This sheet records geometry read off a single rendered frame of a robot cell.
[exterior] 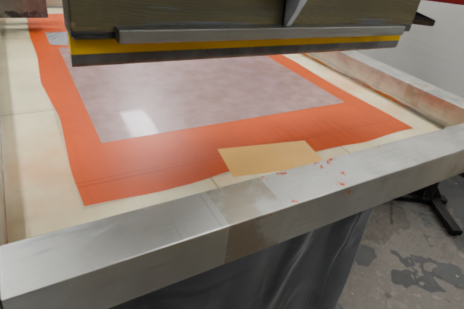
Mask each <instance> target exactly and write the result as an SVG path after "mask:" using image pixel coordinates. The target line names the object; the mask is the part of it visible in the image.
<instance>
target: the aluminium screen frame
mask: <svg viewBox="0 0 464 309"><path fill-rule="evenodd" d="M302 54H303V55H305V56H307V57H309V58H311V59H313V60H315V61H317V62H318V63H321V64H322V65H324V66H327V67H328V68H331V69H332V70H335V71H336V72H338V73H340V74H342V75H344V76H346V77H348V78H350V79H352V80H353V81H355V82H357V83H359V84H361V85H363V86H365V87H367V88H369V89H370V90H373V91H374V92H377V93H378V94H381V95H382V96H384V97H387V98H388V99H390V100H392V101H394V102H396V103H398V104H400V105H402V106H404V107H405V108H407V109H409V110H411V111H413V112H415V113H417V114H419V115H421V116H422V117H424V118H426V119H429V120H430V121H433V122H434V123H437V124H438V125H440V126H442V127H444V128H443V129H440V130H435V131H432V132H428V133H425V134H420V135H416V136H414V137H409V138H406V139H401V140H398V141H393V142H391V143H386V144H383V145H380V146H375V147H372V148H368V149H364V150H359V151H357V152H352V153H349V154H344V155H341V156H338V157H334V158H330V159H325V160H322V161H318V162H315V163H310V164H307V165H304V166H299V167H297V168H292V169H288V170H284V171H281V172H276V173H273V174H270V175H265V176H263V177H258V178H255V179H250V180H247V181H242V182H239V183H235V184H231V185H228V186H224V187H221V188H216V189H213V190H208V191H205V192H201V193H197V194H194V195H190V196H187V197H182V198H179V199H174V200H171V201H167V202H164V203H159V204H156V205H153V206H148V207H145V208H140V209H137V210H133V211H130V212H125V213H121V214H119V215H114V216H111V217H106V218H103V219H98V220H96V221H91V222H88V223H83V224H80V225H77V226H73V227H69V228H64V229H62V230H57V231H54V232H49V233H46V234H43V235H39V236H36V237H31V238H27V239H23V240H20V241H16V242H12V243H8V237H7V224H6V201H5V189H4V176H3V153H2V141H1V117H0V309H109V308H112V307H114V306H117V305H119V304H121V303H124V302H127V301H130V300H132V299H135V298H137V297H141V296H142V295H145V294H148V293H150V292H153V291H155V290H159V289H160V288H164V287H166V286H169V285H171V284H174V283H177V282H178V281H182V280H184V279H187V278H189V277H192V276H195V275H198V274H200V273H202V272H206V271H207V270H210V269H213V268H216V267H218V266H221V265H224V264H226V263H228V262H231V261H234V260H236V259H239V258H242V257H245V256H247V255H250V254H252V253H254V252H257V251H260V250H263V249H265V248H268V247H270V246H274V245H276V244H278V243H281V242H283V241H286V240H288V239H292V238H294V237H297V236H299V235H302V234H304V233H307V232H310V231H312V230H315V229H317V228H320V227H323V226H325V225H328V224H330V223H333V222H335V221H338V220H341V219H344V218H346V217H349V216H352V215H354V214H357V213H359V212H362V211H364V210H367V209H370V208H373V207H375V206H378V205H380V204H382V203H385V202H388V201H391V200H393V199H396V198H399V197H401V196H403V195H407V194H409V193H411V192H414V191H417V190H420V189H421V188H425V187H427V186H430V185H432V184H435V183H438V182H439V181H443V180H445V179H449V178H450V177H453V176H456V175H459V174H461V173H463V172H464V98H462V97H460V96H458V95H455V94H453V93H451V92H448V91H446V90H444V89H442V88H439V87H437V86H434V85H432V84H430V83H428V82H426V81H423V80H421V79H418V78H416V77H413V76H411V75H410V74H407V73H405V72H402V71H400V70H398V69H395V68H393V67H391V66H389V65H387V64H384V63H382V62H379V61H377V60H375V59H372V58H371V57H368V56H366V55H363V54H361V53H359V52H356V51H355V50H348V51H336V52H313V53H302Z"/></svg>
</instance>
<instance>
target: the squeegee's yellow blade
mask: <svg viewBox="0 0 464 309"><path fill-rule="evenodd" d="M67 35H68V47H69V52H70V54H71V55H73V54H104V53H120V52H150V51H166V50H197V49H213V48H243V47H259V46H290V45H306V44H322V43H353V42H368V41H399V39H400V35H390V36H369V37H329V38H308V39H267V40H246V41H205V42H184V43H143V44H119V43H118V42H117V41H116V40H115V39H84V40H74V39H73V38H72V37H71V36H70V35H69V33H68V32H67Z"/></svg>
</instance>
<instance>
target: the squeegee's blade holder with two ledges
mask: <svg viewBox="0 0 464 309"><path fill-rule="evenodd" d="M404 31H405V26H403V25H400V24H398V23H332V24H292V25H291V26H283V25H282V24H246V25H161V26H115V40H116V41H117V42H118V43H119V44H143V43H184V42H205V41H246V40H267V39H308V38H329V37H369V36H390V35H402V34H403V33H404Z"/></svg>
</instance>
